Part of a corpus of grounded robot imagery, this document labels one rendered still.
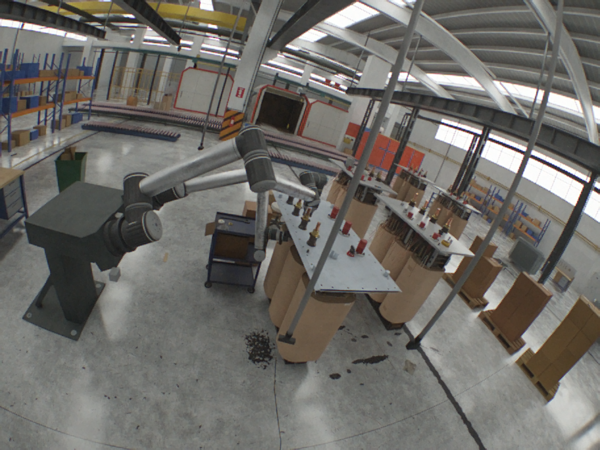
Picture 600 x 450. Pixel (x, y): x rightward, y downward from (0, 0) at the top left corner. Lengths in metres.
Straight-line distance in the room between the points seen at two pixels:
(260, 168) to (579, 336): 5.46
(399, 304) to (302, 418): 1.95
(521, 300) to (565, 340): 1.31
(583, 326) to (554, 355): 0.75
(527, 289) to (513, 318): 0.64
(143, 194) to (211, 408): 1.85
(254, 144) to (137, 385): 2.24
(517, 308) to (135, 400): 6.08
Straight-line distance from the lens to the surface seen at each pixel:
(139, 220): 1.68
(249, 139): 1.44
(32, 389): 2.90
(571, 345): 5.60
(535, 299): 5.76
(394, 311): 3.70
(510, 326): 5.97
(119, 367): 2.74
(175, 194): 2.26
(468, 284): 6.40
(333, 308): 2.16
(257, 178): 1.33
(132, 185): 1.79
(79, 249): 2.04
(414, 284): 3.46
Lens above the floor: 2.35
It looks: 24 degrees down
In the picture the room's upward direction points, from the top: 20 degrees clockwise
